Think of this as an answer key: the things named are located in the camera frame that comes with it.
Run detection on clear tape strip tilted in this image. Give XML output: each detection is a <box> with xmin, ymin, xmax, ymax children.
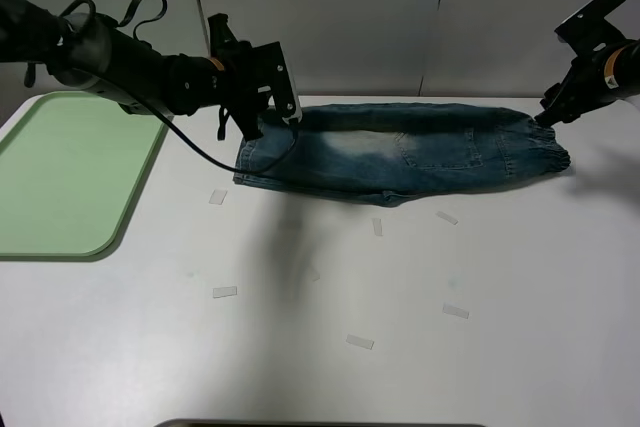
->
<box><xmin>306</xmin><ymin>267</ymin><xmax>320</xmax><ymax>282</ymax></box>

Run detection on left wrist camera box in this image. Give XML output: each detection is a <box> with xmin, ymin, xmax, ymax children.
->
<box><xmin>254</xmin><ymin>42</ymin><xmax>302</xmax><ymax>125</ymax></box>

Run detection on clear tape strip lower right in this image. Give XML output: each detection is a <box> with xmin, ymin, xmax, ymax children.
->
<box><xmin>442</xmin><ymin>303</ymin><xmax>470</xmax><ymax>320</ymax></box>

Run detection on blue children's denim shorts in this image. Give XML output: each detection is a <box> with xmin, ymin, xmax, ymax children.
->
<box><xmin>233</xmin><ymin>103</ymin><xmax>571</xmax><ymax>207</ymax></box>

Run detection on clear tape strip centre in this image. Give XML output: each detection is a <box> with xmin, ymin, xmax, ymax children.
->
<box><xmin>372</xmin><ymin>218</ymin><xmax>383</xmax><ymax>237</ymax></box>

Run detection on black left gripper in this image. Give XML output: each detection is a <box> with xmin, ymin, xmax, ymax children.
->
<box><xmin>207</xmin><ymin>13</ymin><xmax>280</xmax><ymax>140</ymax></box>

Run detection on light green plastic tray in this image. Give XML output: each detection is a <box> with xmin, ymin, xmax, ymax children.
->
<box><xmin>1</xmin><ymin>92</ymin><xmax>166</xmax><ymax>258</ymax></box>

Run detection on clear tape strip lower middle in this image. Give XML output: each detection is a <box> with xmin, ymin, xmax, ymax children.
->
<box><xmin>346</xmin><ymin>334</ymin><xmax>374</xmax><ymax>350</ymax></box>

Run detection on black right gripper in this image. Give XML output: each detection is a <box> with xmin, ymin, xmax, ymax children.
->
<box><xmin>534</xmin><ymin>44</ymin><xmax>617</xmax><ymax>126</ymax></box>

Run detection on clear tape strip lower left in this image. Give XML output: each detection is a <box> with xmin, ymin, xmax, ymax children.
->
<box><xmin>212</xmin><ymin>286</ymin><xmax>238</xmax><ymax>299</ymax></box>

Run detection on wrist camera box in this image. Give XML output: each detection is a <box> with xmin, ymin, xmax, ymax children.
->
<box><xmin>254</xmin><ymin>42</ymin><xmax>302</xmax><ymax>125</ymax></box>
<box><xmin>554</xmin><ymin>0</ymin><xmax>626</xmax><ymax>56</ymax></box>

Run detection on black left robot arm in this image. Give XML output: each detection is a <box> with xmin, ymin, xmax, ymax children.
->
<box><xmin>1</xmin><ymin>0</ymin><xmax>297</xmax><ymax>140</ymax></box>

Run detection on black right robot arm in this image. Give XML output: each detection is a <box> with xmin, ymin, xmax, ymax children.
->
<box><xmin>534</xmin><ymin>40</ymin><xmax>639</xmax><ymax>127</ymax></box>

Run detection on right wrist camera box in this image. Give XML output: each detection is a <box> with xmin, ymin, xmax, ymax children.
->
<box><xmin>554</xmin><ymin>0</ymin><xmax>626</xmax><ymax>56</ymax></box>

